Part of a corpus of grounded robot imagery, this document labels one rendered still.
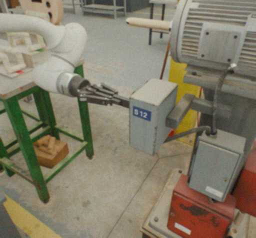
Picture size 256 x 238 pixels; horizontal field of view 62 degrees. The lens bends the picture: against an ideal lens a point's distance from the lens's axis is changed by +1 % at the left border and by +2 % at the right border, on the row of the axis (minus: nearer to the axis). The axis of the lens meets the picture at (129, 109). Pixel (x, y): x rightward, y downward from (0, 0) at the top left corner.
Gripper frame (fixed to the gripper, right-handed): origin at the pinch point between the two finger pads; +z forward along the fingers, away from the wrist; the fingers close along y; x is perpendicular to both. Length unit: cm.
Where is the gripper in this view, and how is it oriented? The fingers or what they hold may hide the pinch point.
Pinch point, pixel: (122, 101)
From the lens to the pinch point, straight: 69.7
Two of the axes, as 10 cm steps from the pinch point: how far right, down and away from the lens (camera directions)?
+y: -5.2, 4.7, -7.1
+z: 8.5, 2.9, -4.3
